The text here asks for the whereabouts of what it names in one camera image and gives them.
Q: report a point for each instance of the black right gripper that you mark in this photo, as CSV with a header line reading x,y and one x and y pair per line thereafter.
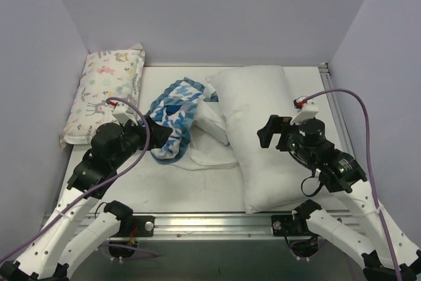
x,y
283,134

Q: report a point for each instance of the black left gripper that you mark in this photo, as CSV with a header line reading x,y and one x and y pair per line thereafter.
x,y
147,135

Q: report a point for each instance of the blue houndstooth bear pillowcase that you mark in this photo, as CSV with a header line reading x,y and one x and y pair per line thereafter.
x,y
199,139

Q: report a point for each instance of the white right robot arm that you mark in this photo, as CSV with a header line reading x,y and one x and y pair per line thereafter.
x,y
382,250

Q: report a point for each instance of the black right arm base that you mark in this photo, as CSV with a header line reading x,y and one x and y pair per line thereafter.
x,y
292,225

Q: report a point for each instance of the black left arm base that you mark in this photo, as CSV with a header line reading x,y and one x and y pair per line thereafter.
x,y
131,225

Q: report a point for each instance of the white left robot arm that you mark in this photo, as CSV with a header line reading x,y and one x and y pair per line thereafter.
x,y
57,250

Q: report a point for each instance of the floral deer print pillow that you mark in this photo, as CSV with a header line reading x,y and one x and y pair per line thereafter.
x,y
110,73

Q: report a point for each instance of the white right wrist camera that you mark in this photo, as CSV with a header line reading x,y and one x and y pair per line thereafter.
x,y
305,110

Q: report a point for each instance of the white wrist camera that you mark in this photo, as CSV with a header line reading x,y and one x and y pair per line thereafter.
x,y
123,114
305,110

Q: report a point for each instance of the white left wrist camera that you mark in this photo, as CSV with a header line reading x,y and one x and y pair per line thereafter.
x,y
123,114

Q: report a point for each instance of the aluminium front rail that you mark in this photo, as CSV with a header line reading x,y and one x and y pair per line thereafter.
x,y
191,226

